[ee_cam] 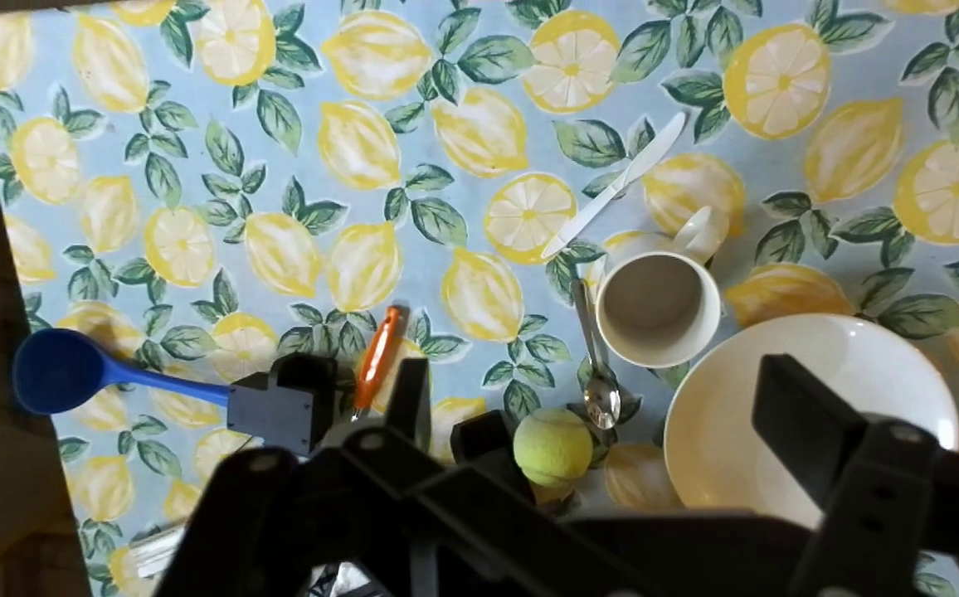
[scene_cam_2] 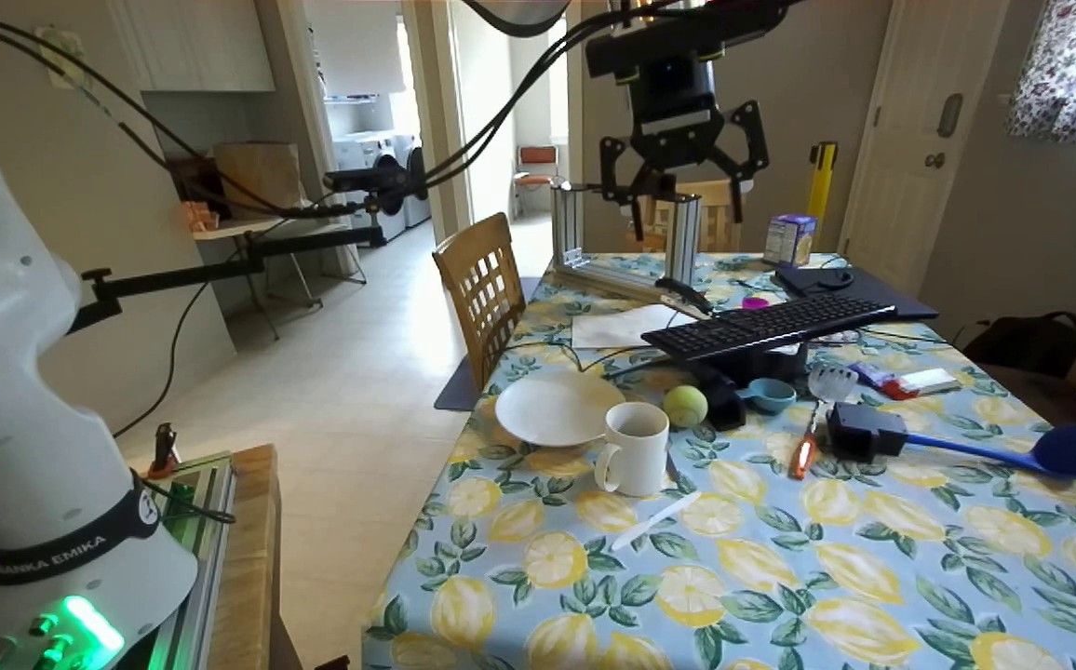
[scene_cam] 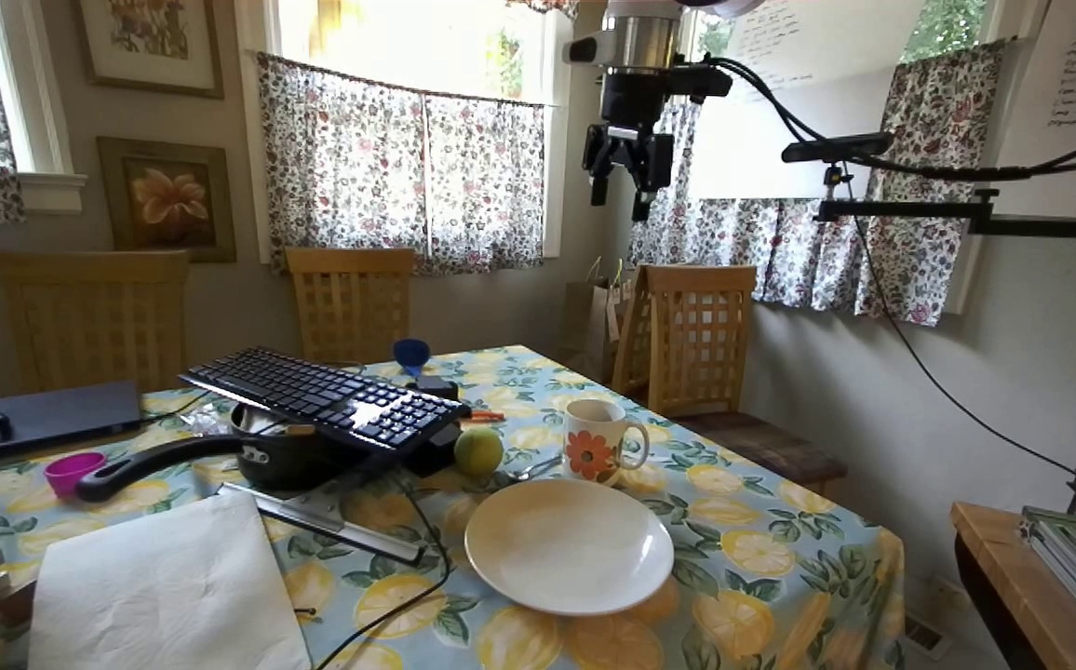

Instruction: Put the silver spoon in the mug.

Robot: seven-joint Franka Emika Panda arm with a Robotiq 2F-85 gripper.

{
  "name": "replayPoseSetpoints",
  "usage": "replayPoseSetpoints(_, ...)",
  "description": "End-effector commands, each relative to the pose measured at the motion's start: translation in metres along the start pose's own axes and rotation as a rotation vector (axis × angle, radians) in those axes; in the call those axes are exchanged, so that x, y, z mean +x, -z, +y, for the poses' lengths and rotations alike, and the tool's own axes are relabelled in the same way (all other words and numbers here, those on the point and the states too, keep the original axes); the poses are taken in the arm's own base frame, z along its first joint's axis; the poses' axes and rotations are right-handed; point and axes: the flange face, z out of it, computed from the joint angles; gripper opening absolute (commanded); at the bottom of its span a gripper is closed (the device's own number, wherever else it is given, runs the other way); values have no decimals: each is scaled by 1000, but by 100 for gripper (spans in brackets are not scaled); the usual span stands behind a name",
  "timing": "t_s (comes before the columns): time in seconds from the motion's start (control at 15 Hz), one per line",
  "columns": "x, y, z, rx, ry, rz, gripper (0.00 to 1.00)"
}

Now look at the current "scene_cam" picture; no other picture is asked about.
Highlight black keyboard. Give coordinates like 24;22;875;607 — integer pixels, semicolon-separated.
179;344;475;458

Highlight lemon print tablecloth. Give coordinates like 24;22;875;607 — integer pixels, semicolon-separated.
0;344;910;670

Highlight white paper sheet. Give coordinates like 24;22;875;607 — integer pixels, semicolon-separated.
24;492;316;670

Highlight white board sheet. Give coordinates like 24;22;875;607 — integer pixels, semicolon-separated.
683;0;926;205

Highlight white floral mug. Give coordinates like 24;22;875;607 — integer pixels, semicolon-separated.
563;396;657;489

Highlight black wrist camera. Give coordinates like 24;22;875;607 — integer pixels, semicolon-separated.
597;61;738;126

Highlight green apple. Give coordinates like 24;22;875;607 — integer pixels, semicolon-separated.
450;425;507;489

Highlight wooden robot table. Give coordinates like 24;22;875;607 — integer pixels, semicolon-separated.
950;498;1076;670

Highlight black round pouch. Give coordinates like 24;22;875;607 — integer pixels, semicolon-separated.
234;414;360;494

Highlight silver metal bar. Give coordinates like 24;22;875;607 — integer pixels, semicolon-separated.
218;479;430;571

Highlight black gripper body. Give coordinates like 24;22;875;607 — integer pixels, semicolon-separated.
591;116;678;173

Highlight thin black wall cable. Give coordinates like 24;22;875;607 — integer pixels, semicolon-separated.
879;308;1076;492

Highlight black camera on mount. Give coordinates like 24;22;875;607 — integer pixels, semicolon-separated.
777;129;900;168

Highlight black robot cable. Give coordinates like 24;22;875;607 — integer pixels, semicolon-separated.
705;53;1076;187

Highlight black keyboard cable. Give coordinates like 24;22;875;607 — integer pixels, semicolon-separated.
308;473;457;670

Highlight wooden chair with plaid cushion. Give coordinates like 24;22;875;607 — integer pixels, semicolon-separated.
611;262;853;494

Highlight framed floral picture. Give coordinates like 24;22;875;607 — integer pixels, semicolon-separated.
70;0;229;101

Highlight framed orange flower picture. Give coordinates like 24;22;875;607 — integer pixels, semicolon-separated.
94;134;243;268

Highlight pink cup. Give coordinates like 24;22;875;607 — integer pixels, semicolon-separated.
40;452;113;502

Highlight white plate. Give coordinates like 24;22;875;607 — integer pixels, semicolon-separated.
462;478;678;623

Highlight wooden lattice-back chair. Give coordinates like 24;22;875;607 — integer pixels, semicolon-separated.
282;247;418;373
0;250;195;396

